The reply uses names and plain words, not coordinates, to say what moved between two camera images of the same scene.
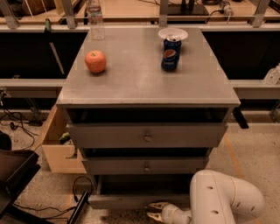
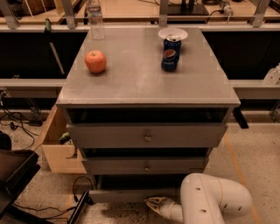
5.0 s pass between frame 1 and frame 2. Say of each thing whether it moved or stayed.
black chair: stayed
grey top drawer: stayed
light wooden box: stayed
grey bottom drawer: moved
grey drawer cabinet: stayed
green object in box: stayed
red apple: stayed
